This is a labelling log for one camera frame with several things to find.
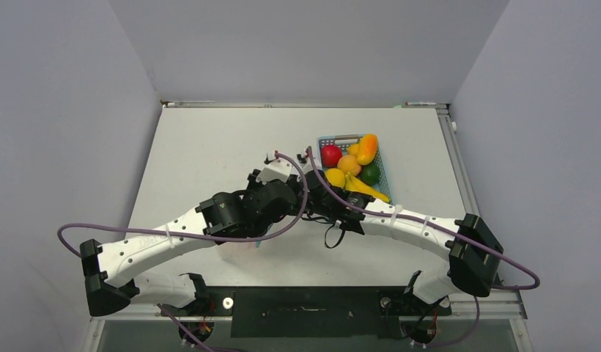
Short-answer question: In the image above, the orange yellow mango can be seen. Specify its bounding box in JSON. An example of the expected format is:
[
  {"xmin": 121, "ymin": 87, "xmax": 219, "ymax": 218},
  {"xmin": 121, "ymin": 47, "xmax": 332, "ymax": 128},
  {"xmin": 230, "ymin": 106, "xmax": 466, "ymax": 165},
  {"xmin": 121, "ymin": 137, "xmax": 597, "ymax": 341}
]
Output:
[{"xmin": 356, "ymin": 133, "xmax": 379, "ymax": 166}]

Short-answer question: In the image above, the yellow banana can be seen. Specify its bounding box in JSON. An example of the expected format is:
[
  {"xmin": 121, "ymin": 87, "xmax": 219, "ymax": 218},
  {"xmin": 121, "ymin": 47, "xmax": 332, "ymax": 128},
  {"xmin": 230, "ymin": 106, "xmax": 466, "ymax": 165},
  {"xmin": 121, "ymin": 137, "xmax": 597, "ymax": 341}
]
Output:
[{"xmin": 344, "ymin": 173, "xmax": 391, "ymax": 203}]

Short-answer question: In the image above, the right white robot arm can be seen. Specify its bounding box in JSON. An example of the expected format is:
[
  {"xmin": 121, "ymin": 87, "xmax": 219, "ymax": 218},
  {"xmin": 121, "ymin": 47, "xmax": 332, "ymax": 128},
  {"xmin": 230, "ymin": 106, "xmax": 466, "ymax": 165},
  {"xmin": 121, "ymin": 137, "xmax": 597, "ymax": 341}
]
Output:
[{"xmin": 306, "ymin": 170, "xmax": 504, "ymax": 314}]

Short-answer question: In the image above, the green lime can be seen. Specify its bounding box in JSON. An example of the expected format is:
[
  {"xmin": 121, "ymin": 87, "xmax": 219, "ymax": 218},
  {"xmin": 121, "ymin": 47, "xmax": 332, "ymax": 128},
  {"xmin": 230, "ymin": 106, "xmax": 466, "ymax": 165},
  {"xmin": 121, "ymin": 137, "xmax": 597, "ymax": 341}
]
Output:
[{"xmin": 358, "ymin": 162, "xmax": 381, "ymax": 187}]

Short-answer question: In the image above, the red apple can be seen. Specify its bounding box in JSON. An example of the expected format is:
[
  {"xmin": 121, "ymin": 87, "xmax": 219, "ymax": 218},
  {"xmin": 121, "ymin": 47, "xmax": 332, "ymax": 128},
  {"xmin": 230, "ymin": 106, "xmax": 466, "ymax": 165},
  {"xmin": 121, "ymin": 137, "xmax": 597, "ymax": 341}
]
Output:
[{"xmin": 320, "ymin": 144, "xmax": 343, "ymax": 168}]

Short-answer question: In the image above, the peach fruit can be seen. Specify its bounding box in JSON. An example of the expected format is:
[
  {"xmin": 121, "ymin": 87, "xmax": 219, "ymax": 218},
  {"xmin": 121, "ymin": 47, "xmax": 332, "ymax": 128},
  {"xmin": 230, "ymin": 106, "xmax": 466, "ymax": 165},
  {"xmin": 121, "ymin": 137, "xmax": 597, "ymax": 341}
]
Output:
[{"xmin": 336, "ymin": 155, "xmax": 362, "ymax": 177}]

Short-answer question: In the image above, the yellow lemon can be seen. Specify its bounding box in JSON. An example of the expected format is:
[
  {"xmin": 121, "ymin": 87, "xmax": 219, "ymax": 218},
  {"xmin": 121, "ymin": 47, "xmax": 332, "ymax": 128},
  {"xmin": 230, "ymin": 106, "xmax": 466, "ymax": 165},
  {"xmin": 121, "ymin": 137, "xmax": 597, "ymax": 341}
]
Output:
[{"xmin": 325, "ymin": 168, "xmax": 347, "ymax": 188}]

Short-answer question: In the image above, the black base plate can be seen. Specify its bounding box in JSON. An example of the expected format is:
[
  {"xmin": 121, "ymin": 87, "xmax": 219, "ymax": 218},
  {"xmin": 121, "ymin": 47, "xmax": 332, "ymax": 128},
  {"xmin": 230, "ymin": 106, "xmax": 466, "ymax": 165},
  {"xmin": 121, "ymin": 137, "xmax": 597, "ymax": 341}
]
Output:
[{"xmin": 198, "ymin": 285, "xmax": 418, "ymax": 340}]

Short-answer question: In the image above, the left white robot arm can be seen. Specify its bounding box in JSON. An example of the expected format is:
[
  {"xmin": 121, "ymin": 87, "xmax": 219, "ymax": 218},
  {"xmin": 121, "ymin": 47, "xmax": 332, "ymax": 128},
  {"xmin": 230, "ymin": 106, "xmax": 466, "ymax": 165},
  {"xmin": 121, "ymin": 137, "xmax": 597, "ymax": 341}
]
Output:
[{"xmin": 80, "ymin": 180, "xmax": 309, "ymax": 317}]

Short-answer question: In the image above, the clear zip top bag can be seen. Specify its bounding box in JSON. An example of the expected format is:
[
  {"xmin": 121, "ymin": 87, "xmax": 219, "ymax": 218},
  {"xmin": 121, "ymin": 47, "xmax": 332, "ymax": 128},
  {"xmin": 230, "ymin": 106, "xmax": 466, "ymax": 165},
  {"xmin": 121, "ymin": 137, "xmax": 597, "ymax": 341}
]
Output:
[{"xmin": 215, "ymin": 241, "xmax": 262, "ymax": 265}]

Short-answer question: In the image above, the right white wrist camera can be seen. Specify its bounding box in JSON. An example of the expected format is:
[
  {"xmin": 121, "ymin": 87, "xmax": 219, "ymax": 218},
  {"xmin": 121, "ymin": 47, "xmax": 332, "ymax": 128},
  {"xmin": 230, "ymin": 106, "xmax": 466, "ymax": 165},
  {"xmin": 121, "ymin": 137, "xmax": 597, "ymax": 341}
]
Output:
[{"xmin": 296, "ymin": 153, "xmax": 312, "ymax": 173}]

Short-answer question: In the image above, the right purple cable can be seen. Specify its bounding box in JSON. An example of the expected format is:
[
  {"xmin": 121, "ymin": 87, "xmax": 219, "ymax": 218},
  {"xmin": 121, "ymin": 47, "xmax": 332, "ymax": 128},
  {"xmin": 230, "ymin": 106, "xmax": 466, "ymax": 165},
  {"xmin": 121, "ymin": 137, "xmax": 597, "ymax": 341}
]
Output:
[{"xmin": 305, "ymin": 145, "xmax": 542, "ymax": 291}]

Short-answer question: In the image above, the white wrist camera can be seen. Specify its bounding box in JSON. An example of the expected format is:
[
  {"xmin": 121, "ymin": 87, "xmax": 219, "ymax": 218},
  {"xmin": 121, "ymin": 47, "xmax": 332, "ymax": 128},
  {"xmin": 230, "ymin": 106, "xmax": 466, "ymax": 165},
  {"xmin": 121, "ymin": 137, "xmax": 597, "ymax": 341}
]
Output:
[
  {"xmin": 296, "ymin": 153, "xmax": 312, "ymax": 173},
  {"xmin": 256, "ymin": 150, "xmax": 292, "ymax": 184}
]

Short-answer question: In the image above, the blue plastic basket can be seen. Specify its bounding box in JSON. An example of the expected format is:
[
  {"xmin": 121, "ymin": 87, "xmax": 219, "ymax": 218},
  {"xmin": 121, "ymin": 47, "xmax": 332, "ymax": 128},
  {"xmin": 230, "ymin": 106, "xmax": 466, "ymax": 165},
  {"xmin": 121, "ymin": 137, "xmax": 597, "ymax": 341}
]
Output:
[{"xmin": 317, "ymin": 134, "xmax": 392, "ymax": 201}]

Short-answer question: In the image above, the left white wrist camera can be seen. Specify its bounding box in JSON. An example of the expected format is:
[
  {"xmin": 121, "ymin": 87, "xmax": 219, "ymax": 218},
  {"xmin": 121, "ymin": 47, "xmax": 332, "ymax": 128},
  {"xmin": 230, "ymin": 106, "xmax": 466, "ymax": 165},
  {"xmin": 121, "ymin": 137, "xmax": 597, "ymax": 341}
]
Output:
[{"xmin": 256, "ymin": 150, "xmax": 292, "ymax": 184}]

